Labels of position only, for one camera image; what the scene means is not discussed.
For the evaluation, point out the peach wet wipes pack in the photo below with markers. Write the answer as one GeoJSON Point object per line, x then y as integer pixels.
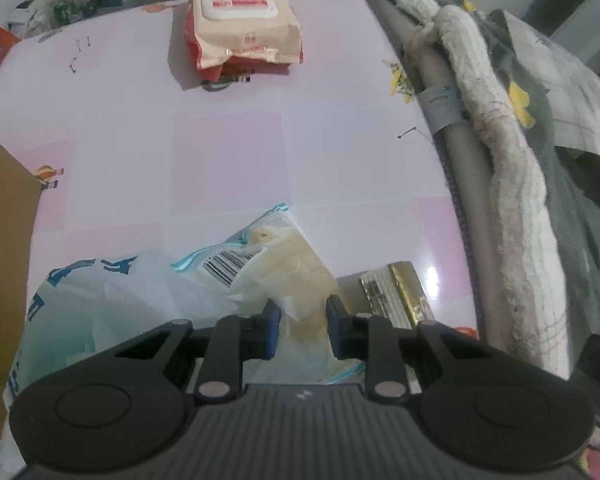
{"type": "Point", "coordinates": [245, 35]}

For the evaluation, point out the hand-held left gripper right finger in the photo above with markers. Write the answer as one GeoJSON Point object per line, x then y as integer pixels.
{"type": "Point", "coordinates": [333, 327]}

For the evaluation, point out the white fuzzy towel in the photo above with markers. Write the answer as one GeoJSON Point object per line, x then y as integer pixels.
{"type": "Point", "coordinates": [510, 170]}

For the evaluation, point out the grey blanket with yellow prints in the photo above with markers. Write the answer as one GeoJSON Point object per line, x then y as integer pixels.
{"type": "Point", "coordinates": [570, 125]}

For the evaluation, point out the red-orange wet wipes pack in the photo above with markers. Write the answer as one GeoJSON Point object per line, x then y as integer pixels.
{"type": "Point", "coordinates": [207, 71]}

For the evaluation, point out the grey pole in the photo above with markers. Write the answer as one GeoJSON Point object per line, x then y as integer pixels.
{"type": "Point", "coordinates": [455, 140]}

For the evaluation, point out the grey cabinet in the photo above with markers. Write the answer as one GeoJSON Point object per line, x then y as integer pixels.
{"type": "Point", "coordinates": [575, 5]}

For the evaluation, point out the beige and teal tissue packet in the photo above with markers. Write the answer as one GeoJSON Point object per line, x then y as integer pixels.
{"type": "Point", "coordinates": [285, 260]}

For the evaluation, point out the green bottle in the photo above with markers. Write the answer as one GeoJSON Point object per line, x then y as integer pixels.
{"type": "Point", "coordinates": [65, 10]}

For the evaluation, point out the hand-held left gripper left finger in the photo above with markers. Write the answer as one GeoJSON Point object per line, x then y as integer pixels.
{"type": "Point", "coordinates": [273, 327]}

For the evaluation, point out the gold foil packet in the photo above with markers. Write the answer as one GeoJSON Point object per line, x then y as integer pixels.
{"type": "Point", "coordinates": [405, 295]}

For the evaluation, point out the pink checked tablecloth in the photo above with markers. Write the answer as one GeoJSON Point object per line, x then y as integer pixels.
{"type": "Point", "coordinates": [230, 160]}

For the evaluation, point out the cardboard box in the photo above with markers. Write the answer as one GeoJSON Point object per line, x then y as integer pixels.
{"type": "Point", "coordinates": [5, 235]}

